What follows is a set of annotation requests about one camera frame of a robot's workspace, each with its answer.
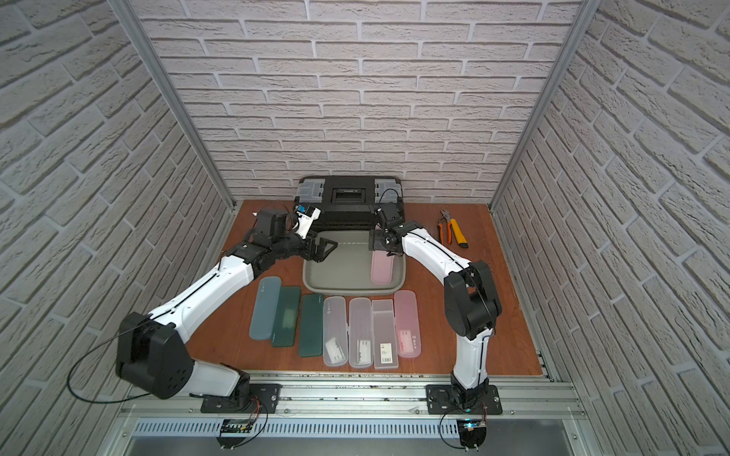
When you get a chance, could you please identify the plain pink pencil case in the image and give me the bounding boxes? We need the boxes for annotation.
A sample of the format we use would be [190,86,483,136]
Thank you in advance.
[371,251,395,285]

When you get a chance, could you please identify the clear pencil case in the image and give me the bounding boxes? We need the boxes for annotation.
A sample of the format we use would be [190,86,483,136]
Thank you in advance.
[322,296,349,367]
[349,298,374,369]

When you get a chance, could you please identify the pink pencil case with label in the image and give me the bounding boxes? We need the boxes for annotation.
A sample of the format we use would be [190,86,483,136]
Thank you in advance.
[394,290,422,358]

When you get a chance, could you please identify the clear rectangular pencil case barcode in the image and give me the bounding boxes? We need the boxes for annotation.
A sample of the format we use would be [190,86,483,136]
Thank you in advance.
[372,299,398,370]

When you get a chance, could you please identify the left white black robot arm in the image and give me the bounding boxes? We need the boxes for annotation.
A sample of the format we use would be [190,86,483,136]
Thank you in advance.
[115,204,336,407]

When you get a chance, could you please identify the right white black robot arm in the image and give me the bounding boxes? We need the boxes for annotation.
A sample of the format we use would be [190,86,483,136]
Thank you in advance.
[373,203,502,410]

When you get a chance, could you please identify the grey plastic storage tray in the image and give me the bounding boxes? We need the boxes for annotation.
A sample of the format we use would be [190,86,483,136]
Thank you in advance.
[302,231,406,296]

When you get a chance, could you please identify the grey-blue pencil case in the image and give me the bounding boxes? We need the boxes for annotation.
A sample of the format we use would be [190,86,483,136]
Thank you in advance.
[249,277,282,341]

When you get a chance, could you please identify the dark green flat pencil case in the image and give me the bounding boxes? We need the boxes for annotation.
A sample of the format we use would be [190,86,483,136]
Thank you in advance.
[298,294,324,358]

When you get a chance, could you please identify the dark green translucent pencil case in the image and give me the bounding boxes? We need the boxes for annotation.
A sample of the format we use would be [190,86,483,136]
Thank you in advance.
[271,286,302,348]

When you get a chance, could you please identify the black plastic toolbox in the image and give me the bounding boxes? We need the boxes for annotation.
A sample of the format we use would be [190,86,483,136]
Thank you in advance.
[294,176,405,233]

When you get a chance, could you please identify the yellow utility knife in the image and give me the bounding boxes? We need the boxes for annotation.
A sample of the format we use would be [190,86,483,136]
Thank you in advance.
[448,218,469,248]

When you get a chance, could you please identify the left controller board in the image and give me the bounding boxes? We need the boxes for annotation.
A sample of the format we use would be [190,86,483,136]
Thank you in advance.
[217,419,258,450]

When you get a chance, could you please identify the controller board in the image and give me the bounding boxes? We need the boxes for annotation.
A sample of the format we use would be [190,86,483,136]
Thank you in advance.
[456,420,488,450]
[217,419,258,450]

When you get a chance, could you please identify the right controller board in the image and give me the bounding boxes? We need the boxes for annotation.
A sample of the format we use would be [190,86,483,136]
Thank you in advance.
[456,420,488,450]

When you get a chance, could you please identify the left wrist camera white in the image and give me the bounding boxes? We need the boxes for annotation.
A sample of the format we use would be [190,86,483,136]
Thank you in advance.
[295,204,321,239]

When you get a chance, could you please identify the orange handled pliers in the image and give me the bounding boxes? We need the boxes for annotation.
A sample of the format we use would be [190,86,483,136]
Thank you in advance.
[437,209,452,245]

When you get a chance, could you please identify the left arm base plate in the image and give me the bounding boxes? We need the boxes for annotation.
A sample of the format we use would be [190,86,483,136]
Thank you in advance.
[201,383,282,414]

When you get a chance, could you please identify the aluminium rail frame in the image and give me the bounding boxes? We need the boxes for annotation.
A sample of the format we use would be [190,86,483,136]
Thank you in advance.
[100,372,599,455]

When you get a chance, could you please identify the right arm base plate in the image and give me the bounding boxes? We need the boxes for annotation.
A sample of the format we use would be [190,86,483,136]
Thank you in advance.
[425,384,503,416]

